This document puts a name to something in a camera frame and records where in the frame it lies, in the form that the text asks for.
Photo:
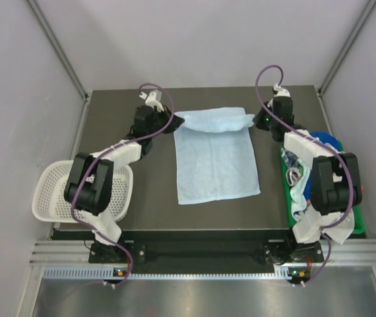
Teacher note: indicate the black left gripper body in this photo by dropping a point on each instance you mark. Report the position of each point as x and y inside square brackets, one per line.
[161, 119]

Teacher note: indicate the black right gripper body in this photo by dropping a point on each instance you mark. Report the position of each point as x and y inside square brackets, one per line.
[274, 122]

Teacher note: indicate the light blue towel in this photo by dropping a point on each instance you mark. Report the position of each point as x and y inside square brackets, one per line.
[214, 155]

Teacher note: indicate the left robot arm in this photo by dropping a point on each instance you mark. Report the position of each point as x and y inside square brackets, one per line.
[90, 181]

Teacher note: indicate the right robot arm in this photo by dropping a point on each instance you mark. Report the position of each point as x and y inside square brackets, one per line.
[334, 177]

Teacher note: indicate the royal blue cloth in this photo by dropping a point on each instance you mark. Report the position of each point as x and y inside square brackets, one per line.
[325, 137]

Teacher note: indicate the patterned white blue cloth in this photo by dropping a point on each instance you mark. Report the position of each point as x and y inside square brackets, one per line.
[294, 170]

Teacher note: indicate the white perforated plastic basket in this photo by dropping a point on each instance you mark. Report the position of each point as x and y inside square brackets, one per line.
[49, 205]

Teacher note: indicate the green plastic tray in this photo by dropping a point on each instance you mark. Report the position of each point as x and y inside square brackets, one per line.
[359, 227]

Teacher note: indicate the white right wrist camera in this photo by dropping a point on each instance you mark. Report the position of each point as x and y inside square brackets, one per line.
[279, 91]

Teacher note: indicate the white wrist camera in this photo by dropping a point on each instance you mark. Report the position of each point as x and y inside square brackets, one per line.
[152, 99]
[279, 91]

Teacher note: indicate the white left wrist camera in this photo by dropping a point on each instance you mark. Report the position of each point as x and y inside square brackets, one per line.
[152, 99]

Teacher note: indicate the aluminium frame left post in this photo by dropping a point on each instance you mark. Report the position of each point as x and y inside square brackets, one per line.
[56, 46]

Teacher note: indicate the aluminium frame post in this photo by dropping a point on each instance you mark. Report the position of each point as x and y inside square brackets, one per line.
[352, 36]
[56, 46]

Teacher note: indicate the black table front rail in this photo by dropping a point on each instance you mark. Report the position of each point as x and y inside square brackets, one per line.
[265, 246]

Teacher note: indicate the aluminium frame right post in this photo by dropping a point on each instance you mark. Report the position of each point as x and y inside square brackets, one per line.
[352, 36]

